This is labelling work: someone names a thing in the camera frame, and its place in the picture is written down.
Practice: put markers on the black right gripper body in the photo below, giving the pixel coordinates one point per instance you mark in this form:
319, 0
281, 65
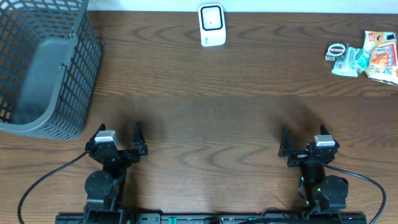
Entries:
299, 156

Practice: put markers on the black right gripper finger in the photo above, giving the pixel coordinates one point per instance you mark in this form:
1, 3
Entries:
285, 149
324, 131

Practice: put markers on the yellow snack bag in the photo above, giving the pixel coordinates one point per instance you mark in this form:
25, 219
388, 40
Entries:
382, 40

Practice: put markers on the dark grey plastic mesh basket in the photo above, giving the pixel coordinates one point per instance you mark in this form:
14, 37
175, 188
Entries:
50, 58

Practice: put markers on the green Kleenex tissue pack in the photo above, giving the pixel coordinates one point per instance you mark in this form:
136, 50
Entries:
362, 60

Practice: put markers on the green Zam-Buk tin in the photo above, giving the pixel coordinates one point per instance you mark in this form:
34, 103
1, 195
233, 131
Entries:
336, 51

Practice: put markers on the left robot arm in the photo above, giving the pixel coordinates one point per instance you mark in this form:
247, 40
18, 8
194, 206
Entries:
105, 187

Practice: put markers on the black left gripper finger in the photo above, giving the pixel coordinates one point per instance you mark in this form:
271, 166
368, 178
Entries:
138, 141
91, 142

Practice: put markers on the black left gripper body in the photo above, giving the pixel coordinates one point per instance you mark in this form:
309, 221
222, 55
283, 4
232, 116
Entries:
121, 152

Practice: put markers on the orange tissue pack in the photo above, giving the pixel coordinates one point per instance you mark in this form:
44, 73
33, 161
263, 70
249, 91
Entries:
379, 58

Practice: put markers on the teal wet wipe packet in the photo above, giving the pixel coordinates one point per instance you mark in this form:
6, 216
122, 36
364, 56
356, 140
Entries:
346, 66

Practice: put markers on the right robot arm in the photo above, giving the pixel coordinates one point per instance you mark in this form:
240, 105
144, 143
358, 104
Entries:
324, 194

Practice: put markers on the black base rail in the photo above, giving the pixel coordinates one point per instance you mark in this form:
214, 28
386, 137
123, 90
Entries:
156, 218

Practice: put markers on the white barcode scanner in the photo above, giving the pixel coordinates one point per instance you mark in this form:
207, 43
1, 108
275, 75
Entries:
212, 25

